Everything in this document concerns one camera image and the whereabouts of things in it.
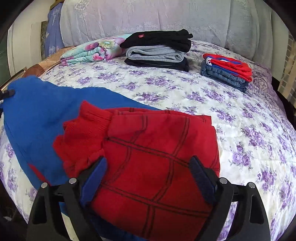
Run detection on red and blue pants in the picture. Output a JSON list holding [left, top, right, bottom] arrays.
[[1, 76, 220, 240]]

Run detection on purple floral bedsheet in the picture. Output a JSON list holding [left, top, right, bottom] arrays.
[[0, 39, 296, 241]]

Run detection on beige checkered curtain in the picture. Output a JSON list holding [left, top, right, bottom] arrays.
[[278, 32, 296, 107]]

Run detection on folded blue jeans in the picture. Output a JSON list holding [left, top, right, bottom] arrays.
[[200, 60, 248, 93]]

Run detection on brown pillow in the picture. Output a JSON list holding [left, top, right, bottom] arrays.
[[23, 46, 74, 77]]

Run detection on red blue folded garment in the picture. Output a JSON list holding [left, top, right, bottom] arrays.
[[202, 53, 253, 82]]

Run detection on dark navy folded pants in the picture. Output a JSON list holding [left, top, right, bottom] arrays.
[[125, 58, 189, 72]]

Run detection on blue patterned pillow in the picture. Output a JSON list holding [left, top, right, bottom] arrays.
[[45, 2, 65, 57]]

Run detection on floral folded blanket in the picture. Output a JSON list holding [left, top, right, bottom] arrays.
[[60, 34, 131, 66]]

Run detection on grey folded pants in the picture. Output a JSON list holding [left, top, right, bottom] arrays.
[[126, 45, 184, 63]]

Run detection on lavender lace headboard cover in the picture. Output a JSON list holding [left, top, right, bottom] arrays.
[[60, 0, 273, 66]]

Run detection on black folded pants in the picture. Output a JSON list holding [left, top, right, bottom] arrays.
[[120, 29, 193, 53]]

